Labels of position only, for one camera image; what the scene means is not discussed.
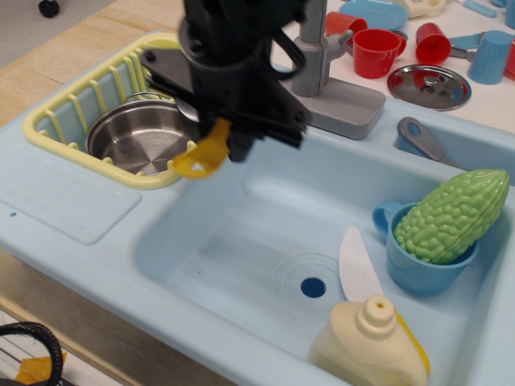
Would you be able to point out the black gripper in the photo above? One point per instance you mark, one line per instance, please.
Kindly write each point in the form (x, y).
(241, 86)

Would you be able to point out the yellow dish brush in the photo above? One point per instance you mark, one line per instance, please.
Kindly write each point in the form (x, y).
(208, 156)

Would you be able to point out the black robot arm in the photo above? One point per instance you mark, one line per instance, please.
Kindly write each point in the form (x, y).
(225, 24)

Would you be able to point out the stainless steel pot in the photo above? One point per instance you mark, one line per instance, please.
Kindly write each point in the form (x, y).
(142, 135)

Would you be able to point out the steel pot lid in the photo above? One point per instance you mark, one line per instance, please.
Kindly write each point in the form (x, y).
(429, 86)

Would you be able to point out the grey toy faucet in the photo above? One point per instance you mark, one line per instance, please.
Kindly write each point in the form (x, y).
(336, 106)

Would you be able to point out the light blue toy sink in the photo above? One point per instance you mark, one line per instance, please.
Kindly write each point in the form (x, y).
(240, 271)

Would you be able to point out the red cup behind faucet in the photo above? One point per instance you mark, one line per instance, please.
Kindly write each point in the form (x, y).
(337, 23)

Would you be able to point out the pale yellow dish rack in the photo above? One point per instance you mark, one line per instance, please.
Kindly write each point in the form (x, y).
(61, 123)

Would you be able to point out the grey plastic spatula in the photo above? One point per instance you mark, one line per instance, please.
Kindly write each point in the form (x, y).
(417, 135)

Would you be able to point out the blue plastic plate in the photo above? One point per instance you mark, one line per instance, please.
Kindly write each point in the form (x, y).
(385, 15)

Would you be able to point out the white plastic knife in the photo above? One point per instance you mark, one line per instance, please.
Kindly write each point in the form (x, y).
(358, 277)

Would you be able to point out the black caster wheel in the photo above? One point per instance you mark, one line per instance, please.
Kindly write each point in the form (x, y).
(49, 8)

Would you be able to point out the red cup lying down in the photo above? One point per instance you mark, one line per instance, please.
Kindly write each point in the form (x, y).
(432, 46)

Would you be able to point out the cream toy appliance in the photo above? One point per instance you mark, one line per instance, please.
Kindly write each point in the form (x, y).
(419, 8)

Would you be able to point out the blue plastic cup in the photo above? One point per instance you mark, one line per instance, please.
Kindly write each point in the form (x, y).
(413, 275)

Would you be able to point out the green bitter melon toy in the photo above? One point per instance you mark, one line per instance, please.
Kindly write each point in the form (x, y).
(447, 221)

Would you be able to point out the cream soap bottle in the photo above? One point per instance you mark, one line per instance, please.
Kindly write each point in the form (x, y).
(363, 343)

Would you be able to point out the light blue tumbler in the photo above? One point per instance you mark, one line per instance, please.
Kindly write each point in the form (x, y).
(489, 63)

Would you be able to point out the blue plastic utensil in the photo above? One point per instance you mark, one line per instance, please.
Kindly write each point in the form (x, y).
(479, 8)

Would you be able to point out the yellow tape piece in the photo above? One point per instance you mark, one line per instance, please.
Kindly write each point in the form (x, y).
(34, 370)

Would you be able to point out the red cup with handle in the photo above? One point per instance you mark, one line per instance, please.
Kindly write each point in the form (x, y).
(374, 51)

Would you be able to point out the blue handled utensil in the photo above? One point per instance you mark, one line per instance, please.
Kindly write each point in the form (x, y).
(465, 47)

